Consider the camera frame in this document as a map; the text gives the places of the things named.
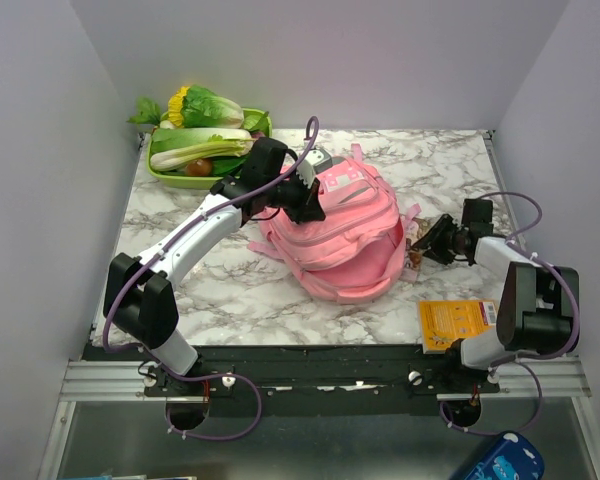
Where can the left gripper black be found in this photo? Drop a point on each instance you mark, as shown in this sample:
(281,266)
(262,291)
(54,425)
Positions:
(308,206)

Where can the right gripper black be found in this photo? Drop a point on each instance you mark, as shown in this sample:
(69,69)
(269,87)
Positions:
(433,236)

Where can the pink student backpack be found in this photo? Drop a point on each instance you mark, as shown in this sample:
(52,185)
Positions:
(359,251)

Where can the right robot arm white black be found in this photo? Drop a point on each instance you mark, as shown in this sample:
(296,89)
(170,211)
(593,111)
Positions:
(538,316)

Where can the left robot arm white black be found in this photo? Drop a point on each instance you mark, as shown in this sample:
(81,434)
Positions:
(139,294)

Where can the orange yellow booklet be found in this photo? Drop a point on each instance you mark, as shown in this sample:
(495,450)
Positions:
(445,321)

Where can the brown toy mushroom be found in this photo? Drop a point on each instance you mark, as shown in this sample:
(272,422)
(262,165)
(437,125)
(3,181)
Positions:
(199,168)

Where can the green plastic tray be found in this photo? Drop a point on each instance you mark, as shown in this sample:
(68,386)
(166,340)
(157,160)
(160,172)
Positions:
(254,120)

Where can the upper toy cabbage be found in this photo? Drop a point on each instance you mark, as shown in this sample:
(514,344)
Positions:
(202,107)

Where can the yellow artificial flower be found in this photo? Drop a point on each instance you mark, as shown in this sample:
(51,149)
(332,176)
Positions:
(175,105)

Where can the green artificial leaf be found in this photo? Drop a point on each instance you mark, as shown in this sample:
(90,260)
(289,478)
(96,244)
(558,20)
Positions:
(147,112)

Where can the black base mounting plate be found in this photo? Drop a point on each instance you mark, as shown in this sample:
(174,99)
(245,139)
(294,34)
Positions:
(324,381)

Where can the blue pencil case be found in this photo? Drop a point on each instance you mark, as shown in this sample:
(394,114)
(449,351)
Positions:
(508,456)

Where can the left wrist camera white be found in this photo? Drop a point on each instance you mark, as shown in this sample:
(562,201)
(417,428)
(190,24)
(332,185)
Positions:
(315,161)

